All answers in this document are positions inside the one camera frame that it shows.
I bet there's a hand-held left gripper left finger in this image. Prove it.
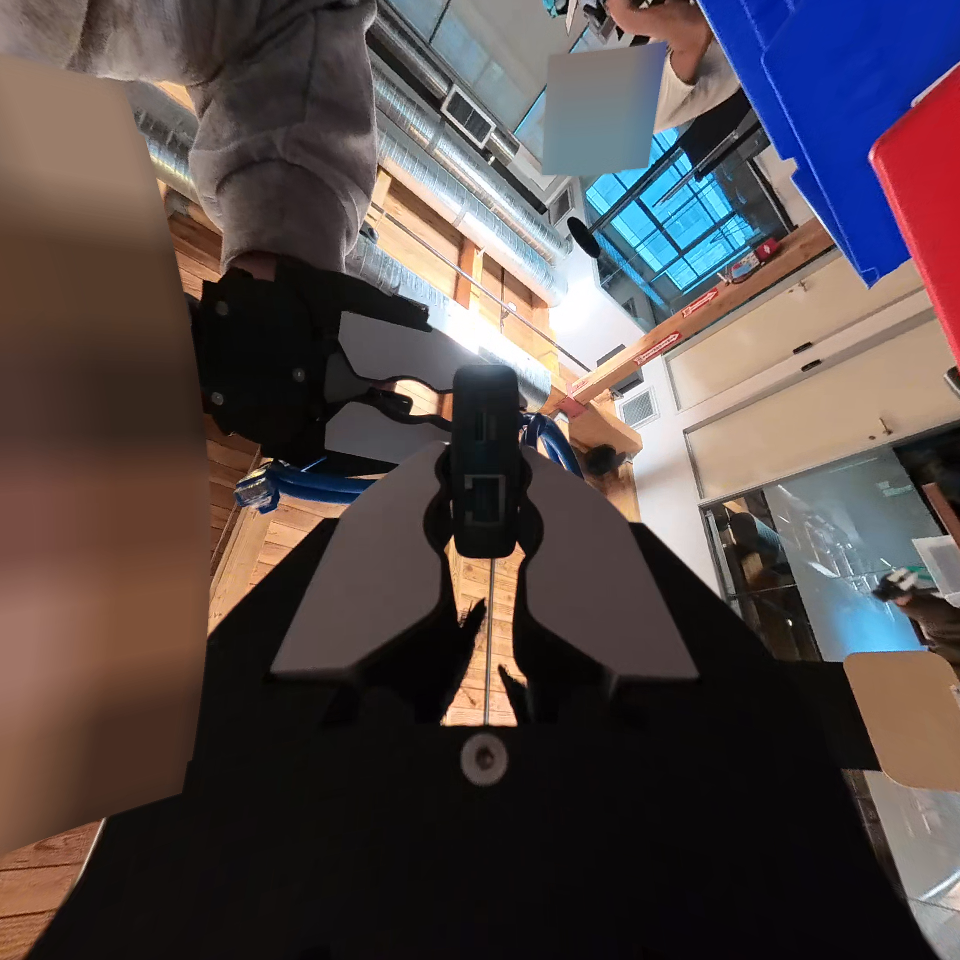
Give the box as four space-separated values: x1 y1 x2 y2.
268 441 487 726

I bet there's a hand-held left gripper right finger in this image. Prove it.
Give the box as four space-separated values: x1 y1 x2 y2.
498 448 702 726

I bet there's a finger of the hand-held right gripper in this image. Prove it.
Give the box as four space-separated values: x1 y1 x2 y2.
324 386 453 477
336 309 485 395

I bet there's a blue ethernet cable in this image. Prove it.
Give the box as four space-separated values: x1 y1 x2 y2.
234 408 588 516

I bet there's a black ethernet adapter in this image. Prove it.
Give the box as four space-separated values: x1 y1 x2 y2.
450 365 524 558

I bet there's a blue storage bin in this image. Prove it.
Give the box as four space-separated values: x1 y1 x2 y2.
696 0 960 290

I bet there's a red storage bin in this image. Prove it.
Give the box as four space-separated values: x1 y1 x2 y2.
867 84 960 380

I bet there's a person's right hand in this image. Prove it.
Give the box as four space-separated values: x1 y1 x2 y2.
223 249 285 282

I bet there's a ceiling air vent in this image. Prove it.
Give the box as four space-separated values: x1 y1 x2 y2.
438 82 498 145

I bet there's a white door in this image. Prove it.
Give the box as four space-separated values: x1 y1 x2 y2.
681 366 960 498
662 287 948 412

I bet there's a large grid window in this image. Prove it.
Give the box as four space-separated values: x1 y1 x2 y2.
583 126 798 295

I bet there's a red fire extinguisher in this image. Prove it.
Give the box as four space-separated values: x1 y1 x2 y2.
731 236 781 285

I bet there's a silver ribbed air duct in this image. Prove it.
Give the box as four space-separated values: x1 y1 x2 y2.
366 0 575 310
345 228 558 406

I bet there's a white wall air vent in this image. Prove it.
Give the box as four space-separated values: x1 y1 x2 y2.
617 384 663 430

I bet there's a wooden support post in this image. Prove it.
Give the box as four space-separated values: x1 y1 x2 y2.
546 219 840 423

